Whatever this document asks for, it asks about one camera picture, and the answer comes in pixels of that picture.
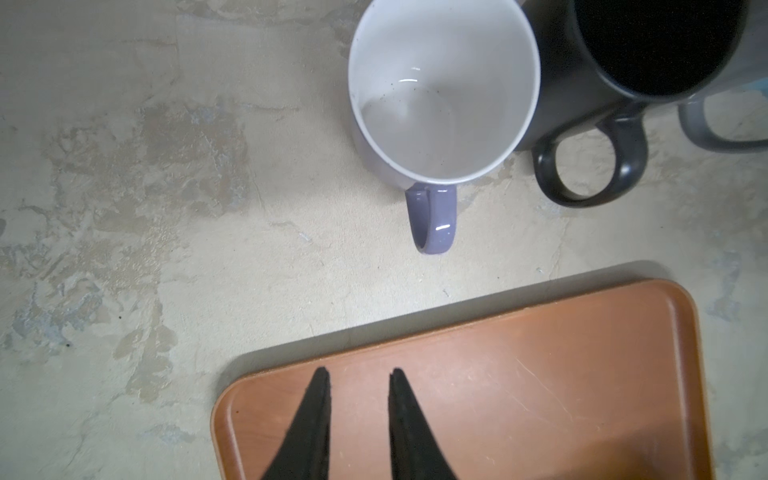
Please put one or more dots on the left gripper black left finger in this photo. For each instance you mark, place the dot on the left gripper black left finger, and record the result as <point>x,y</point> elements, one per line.
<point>304,452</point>

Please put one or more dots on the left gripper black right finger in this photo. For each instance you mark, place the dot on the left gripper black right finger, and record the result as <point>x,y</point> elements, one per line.
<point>414,452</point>

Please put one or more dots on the purple mug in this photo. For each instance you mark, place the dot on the purple mug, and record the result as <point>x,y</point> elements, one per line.
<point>441,93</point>

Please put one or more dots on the black mug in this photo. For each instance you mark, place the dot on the black mug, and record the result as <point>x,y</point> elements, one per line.
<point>604,63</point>

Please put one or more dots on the grey mug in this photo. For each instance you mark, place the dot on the grey mug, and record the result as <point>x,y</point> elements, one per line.
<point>729,115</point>

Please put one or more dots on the brown plastic tray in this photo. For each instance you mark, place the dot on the brown plastic tray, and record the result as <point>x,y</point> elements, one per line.
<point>606,385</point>

